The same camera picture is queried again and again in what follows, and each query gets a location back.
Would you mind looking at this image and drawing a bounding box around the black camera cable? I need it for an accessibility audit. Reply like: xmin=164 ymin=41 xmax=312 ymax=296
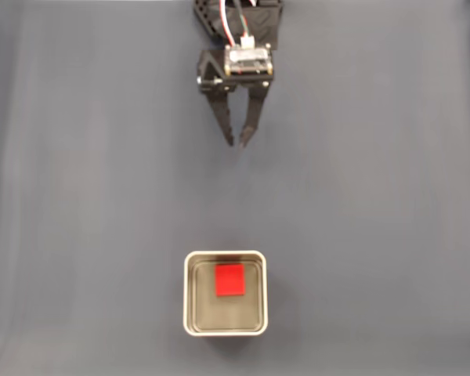
xmin=234 ymin=0 xmax=256 ymax=48

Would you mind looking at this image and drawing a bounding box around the small wrist camera board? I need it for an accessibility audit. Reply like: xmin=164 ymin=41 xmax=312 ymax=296
xmin=223 ymin=43 xmax=274 ymax=76

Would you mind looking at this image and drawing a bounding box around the beige square metal container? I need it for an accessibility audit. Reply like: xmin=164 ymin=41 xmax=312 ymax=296
xmin=183 ymin=250 xmax=269 ymax=338

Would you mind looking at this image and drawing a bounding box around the dark blue table mat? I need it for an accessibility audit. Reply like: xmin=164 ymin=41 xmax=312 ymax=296
xmin=0 ymin=0 xmax=470 ymax=376

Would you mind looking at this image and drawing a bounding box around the red cube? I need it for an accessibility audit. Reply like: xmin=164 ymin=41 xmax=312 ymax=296
xmin=214 ymin=264 xmax=247 ymax=298

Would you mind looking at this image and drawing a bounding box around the red white servo wire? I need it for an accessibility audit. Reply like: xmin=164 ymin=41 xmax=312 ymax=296
xmin=218 ymin=0 xmax=237 ymax=45

